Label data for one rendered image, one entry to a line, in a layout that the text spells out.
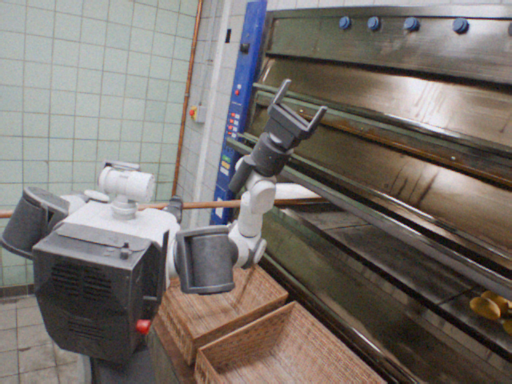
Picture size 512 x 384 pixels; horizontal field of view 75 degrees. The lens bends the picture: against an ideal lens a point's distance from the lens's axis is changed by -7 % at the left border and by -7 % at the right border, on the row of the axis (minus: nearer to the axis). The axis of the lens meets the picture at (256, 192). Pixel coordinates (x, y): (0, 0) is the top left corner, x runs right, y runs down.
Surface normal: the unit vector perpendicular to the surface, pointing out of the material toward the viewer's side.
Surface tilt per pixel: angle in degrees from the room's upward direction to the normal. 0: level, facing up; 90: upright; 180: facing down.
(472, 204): 70
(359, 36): 90
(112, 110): 90
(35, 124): 90
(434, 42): 90
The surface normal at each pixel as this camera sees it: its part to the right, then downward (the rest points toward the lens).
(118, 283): -0.06, 0.30
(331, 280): -0.71, -0.30
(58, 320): -0.09, 0.53
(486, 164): -0.82, 0.02
